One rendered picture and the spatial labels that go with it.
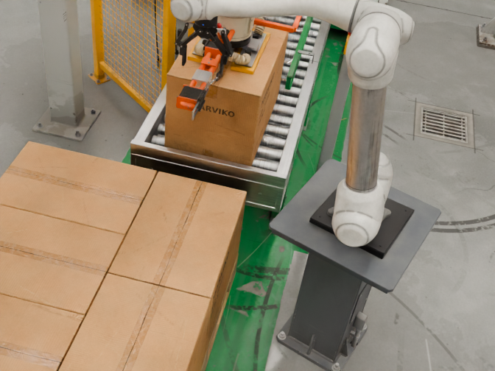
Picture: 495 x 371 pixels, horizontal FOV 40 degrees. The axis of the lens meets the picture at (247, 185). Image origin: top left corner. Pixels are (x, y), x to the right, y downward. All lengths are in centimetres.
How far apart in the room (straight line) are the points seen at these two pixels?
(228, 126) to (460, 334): 145
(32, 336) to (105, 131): 188
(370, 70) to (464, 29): 388
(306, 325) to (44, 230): 115
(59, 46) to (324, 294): 195
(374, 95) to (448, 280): 171
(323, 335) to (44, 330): 117
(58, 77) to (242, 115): 140
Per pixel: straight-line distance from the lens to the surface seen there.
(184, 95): 243
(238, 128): 285
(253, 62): 289
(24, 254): 265
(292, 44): 391
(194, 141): 296
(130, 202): 280
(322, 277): 269
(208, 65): 266
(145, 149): 298
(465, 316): 343
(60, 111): 402
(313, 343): 301
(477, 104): 486
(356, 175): 215
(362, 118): 204
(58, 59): 382
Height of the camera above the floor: 250
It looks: 42 degrees down
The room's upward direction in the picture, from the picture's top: 8 degrees clockwise
